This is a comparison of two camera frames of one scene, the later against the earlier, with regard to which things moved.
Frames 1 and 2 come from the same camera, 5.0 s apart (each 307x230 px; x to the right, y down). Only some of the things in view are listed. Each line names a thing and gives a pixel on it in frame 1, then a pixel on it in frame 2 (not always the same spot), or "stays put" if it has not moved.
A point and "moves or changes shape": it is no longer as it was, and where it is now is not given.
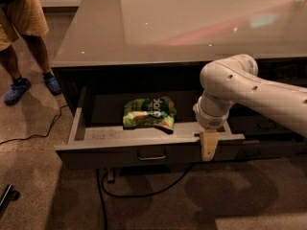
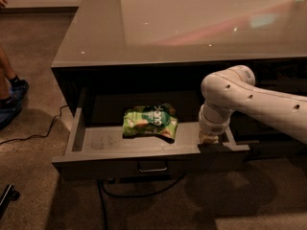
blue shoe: [17, 87] -> [11, 106]
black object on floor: [10, 195] stays put
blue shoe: [52, 83] -> [19, 89]
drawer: [99, 138] moves or changes shape
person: [22, 15] -> [11, 89]
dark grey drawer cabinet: [128, 74] stays put
